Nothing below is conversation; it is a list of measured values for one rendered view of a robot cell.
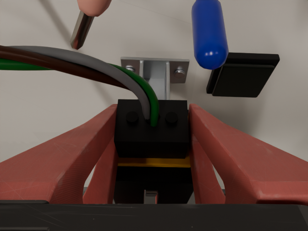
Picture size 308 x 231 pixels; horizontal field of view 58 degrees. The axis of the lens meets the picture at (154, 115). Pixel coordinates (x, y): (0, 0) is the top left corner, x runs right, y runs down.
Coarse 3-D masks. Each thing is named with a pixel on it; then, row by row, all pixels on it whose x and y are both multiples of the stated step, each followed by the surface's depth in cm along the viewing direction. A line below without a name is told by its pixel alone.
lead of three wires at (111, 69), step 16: (0, 48) 7; (16, 48) 7; (32, 48) 7; (48, 48) 7; (0, 64) 7; (16, 64) 7; (32, 64) 7; (48, 64) 7; (64, 64) 7; (80, 64) 8; (96, 64) 8; (112, 64) 8; (96, 80) 8; (112, 80) 8; (128, 80) 8; (144, 80) 9; (144, 96) 9; (144, 112) 11
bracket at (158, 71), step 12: (132, 60) 18; (144, 60) 18; (156, 60) 18; (168, 60) 18; (180, 60) 18; (144, 72) 20; (156, 72) 19; (168, 72) 18; (180, 72) 19; (156, 84) 20; (168, 84) 18; (168, 96) 17
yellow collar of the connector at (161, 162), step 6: (186, 156) 13; (120, 162) 13; (126, 162) 13; (132, 162) 13; (138, 162) 13; (144, 162) 13; (150, 162) 13; (156, 162) 13; (162, 162) 13; (168, 162) 13; (174, 162) 13; (180, 162) 13; (186, 162) 13
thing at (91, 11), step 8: (80, 0) 4; (88, 0) 4; (96, 0) 4; (104, 0) 4; (80, 8) 4; (88, 8) 4; (96, 8) 4; (104, 8) 4; (80, 16) 4; (88, 16) 4; (80, 24) 4; (88, 24) 4; (80, 32) 4; (72, 40) 5; (80, 40) 5; (72, 48) 5
